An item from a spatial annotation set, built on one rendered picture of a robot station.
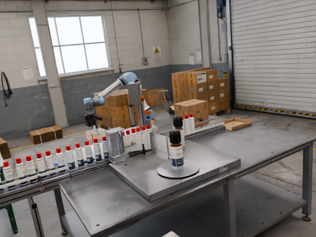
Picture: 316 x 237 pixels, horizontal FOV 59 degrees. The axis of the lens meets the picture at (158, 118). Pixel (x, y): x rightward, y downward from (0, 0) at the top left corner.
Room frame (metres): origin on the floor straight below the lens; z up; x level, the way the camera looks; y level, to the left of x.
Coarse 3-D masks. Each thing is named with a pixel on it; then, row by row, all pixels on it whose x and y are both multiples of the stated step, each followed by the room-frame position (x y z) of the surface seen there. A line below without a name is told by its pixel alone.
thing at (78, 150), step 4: (76, 144) 2.13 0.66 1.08; (76, 148) 2.13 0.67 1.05; (80, 148) 2.14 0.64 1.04; (76, 152) 2.13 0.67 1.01; (80, 152) 2.13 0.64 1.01; (76, 156) 2.14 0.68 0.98; (80, 156) 2.13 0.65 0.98; (80, 160) 2.12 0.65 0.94; (80, 164) 2.12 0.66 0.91; (84, 164) 2.15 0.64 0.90
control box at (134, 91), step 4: (128, 84) 2.44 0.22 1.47; (132, 84) 2.44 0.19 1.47; (136, 84) 2.43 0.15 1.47; (128, 88) 2.44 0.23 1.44; (132, 88) 2.44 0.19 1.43; (136, 88) 2.43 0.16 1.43; (128, 92) 2.44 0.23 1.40; (132, 92) 2.44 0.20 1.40; (136, 92) 2.43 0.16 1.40; (140, 92) 2.49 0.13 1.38; (128, 96) 2.44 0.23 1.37; (132, 96) 2.44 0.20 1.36; (136, 96) 2.44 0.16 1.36; (140, 96) 2.46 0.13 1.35; (132, 100) 2.44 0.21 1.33; (136, 100) 2.44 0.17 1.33; (140, 100) 2.44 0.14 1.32; (132, 104) 2.44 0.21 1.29; (136, 104) 2.44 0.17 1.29
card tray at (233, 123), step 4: (224, 120) 3.11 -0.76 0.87; (228, 120) 3.13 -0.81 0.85; (232, 120) 3.17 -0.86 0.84; (236, 120) 3.15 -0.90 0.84; (240, 120) 3.09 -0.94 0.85; (244, 120) 3.05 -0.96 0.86; (248, 120) 2.99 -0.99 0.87; (224, 124) 3.07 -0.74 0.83; (228, 124) 3.05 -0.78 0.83; (232, 124) 3.03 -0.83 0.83; (236, 124) 3.02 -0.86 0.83; (240, 124) 2.88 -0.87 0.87; (244, 124) 2.90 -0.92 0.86; (248, 124) 2.94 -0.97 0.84; (228, 128) 2.89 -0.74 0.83; (232, 128) 2.81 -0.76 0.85; (236, 128) 2.84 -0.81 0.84
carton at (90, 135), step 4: (100, 128) 2.76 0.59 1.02; (88, 132) 2.66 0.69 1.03; (92, 132) 2.65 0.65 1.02; (96, 132) 2.64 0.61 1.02; (100, 132) 2.66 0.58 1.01; (104, 132) 2.68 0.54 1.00; (88, 136) 2.65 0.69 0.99; (92, 136) 2.61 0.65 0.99; (96, 136) 2.63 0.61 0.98; (100, 136) 2.66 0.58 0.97; (92, 140) 2.61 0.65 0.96
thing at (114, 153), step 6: (120, 132) 2.20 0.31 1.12; (108, 138) 2.16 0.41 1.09; (114, 138) 2.14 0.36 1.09; (108, 144) 2.18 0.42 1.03; (114, 144) 2.14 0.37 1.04; (120, 144) 2.17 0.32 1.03; (108, 150) 2.20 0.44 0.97; (114, 150) 2.13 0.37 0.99; (120, 150) 2.18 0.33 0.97; (108, 156) 2.22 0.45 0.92; (114, 156) 2.13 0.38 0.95; (120, 156) 2.15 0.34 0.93; (126, 156) 2.18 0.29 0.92; (114, 162) 2.13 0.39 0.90
